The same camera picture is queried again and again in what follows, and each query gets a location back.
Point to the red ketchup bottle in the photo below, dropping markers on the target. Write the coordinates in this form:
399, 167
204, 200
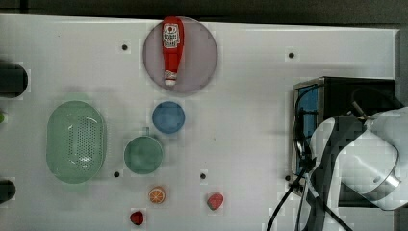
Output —
173, 40

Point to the red strawberry toy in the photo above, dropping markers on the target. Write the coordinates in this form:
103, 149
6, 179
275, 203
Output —
215, 200

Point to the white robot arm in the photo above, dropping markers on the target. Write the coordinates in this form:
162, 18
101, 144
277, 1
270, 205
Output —
368, 157

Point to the black cylinder on table edge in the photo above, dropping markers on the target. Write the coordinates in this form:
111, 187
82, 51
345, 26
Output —
13, 80

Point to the blue bowl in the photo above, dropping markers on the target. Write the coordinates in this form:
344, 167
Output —
168, 117

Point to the round grey plate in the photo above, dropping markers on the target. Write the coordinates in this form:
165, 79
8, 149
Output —
198, 63

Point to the green cup with handle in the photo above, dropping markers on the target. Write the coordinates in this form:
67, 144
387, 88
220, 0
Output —
143, 154

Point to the orange slice toy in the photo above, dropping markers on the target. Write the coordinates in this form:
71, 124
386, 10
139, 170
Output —
157, 195

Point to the green perforated basket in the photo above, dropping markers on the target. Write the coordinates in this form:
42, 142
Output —
76, 142

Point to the small dark red fruit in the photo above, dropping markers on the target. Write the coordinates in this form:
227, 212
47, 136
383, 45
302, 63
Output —
137, 218

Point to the black toaster oven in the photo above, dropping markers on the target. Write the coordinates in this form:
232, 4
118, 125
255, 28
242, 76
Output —
326, 97

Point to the black object at lower left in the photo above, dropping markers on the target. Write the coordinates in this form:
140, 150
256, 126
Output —
7, 190

